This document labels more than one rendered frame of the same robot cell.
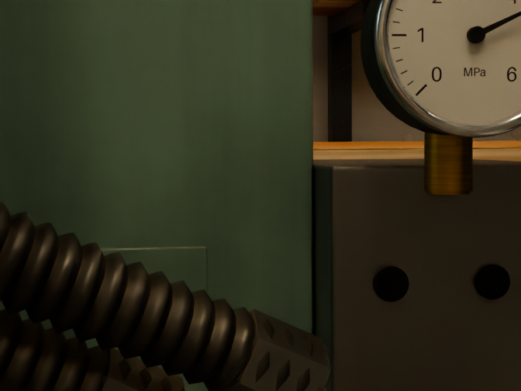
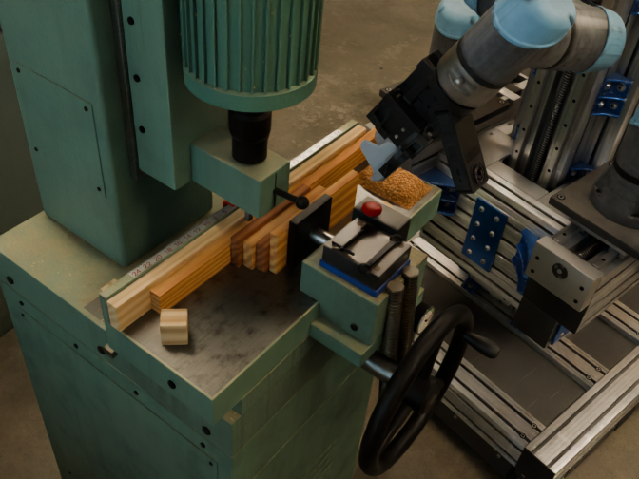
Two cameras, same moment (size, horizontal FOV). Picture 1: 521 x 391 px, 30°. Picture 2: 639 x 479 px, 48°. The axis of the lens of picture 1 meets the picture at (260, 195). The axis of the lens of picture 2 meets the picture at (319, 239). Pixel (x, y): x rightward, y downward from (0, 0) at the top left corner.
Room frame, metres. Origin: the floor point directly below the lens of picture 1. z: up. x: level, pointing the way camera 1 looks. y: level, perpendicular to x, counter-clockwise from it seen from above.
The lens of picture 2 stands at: (-0.12, 0.80, 1.69)
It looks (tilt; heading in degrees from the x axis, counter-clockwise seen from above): 42 degrees down; 309
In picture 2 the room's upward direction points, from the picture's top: 6 degrees clockwise
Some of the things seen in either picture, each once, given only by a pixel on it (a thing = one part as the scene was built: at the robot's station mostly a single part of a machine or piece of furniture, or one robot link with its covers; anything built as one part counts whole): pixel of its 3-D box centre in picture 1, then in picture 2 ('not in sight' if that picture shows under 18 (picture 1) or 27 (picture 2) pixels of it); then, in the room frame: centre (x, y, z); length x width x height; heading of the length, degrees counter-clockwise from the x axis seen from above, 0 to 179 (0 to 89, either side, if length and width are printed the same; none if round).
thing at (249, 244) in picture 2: not in sight; (286, 225); (0.47, 0.16, 0.92); 0.19 x 0.02 x 0.05; 96
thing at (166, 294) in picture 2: not in sight; (293, 201); (0.51, 0.10, 0.92); 0.62 x 0.02 x 0.04; 96
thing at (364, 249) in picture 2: not in sight; (372, 242); (0.31, 0.15, 0.99); 0.13 x 0.11 x 0.06; 96
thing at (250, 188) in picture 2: not in sight; (240, 174); (0.52, 0.22, 1.03); 0.14 x 0.07 x 0.09; 6
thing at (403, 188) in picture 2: not in sight; (393, 178); (0.44, -0.08, 0.91); 0.12 x 0.09 x 0.03; 6
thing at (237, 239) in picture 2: not in sight; (271, 223); (0.49, 0.18, 0.93); 0.18 x 0.02 x 0.06; 96
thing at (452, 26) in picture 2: not in sight; (461, 29); (0.63, -0.55, 0.98); 0.13 x 0.12 x 0.14; 98
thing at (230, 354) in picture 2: not in sight; (316, 273); (0.40, 0.16, 0.87); 0.61 x 0.30 x 0.06; 96
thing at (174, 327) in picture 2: not in sight; (174, 326); (0.43, 0.42, 0.92); 0.04 x 0.03 x 0.04; 48
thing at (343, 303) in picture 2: not in sight; (362, 278); (0.31, 0.15, 0.92); 0.15 x 0.13 x 0.09; 96
